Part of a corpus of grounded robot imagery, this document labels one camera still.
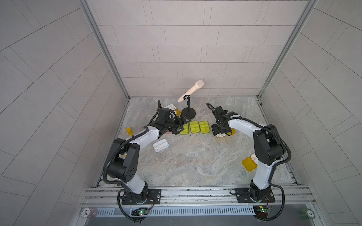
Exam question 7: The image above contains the yellow pillbox left edge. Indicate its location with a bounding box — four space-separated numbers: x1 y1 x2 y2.
126 127 133 136

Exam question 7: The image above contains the left green circuit board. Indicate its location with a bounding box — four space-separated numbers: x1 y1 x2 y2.
132 208 150 217

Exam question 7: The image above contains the left round marker disc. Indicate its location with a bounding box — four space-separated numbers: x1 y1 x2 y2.
81 208 99 218

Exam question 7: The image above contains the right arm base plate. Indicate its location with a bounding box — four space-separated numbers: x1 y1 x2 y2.
230 186 275 203

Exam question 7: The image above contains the beige microphone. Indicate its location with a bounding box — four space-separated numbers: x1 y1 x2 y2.
177 80 205 103

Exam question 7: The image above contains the clear pillbox white tray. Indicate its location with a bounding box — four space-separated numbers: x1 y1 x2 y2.
152 139 173 162

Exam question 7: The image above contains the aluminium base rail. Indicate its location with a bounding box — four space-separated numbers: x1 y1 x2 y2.
80 184 316 208

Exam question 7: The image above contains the round marker disc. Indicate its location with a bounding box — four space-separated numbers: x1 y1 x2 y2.
81 208 99 218
298 209 315 220

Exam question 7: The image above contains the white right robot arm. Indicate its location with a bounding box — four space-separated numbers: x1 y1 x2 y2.
206 103 291 202

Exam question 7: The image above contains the black microphone stand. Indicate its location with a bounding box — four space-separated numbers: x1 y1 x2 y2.
182 95 196 119

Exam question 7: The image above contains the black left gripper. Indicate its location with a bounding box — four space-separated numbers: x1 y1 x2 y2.
163 114 191 135

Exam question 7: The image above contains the green circuit board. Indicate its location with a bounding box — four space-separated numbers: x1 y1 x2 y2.
132 208 150 217
253 205 272 219

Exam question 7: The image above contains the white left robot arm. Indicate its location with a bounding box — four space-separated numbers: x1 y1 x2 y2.
102 107 191 203

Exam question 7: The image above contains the green pillbox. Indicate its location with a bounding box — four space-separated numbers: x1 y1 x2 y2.
180 123 189 135
189 121 201 134
199 121 210 134

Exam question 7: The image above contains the right green circuit board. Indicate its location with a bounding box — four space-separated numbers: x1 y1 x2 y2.
253 205 272 219

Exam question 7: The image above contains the right round marker disc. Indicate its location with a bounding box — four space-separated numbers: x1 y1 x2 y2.
298 209 315 220

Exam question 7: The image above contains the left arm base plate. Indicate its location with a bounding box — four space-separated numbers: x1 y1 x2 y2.
120 189 162 205

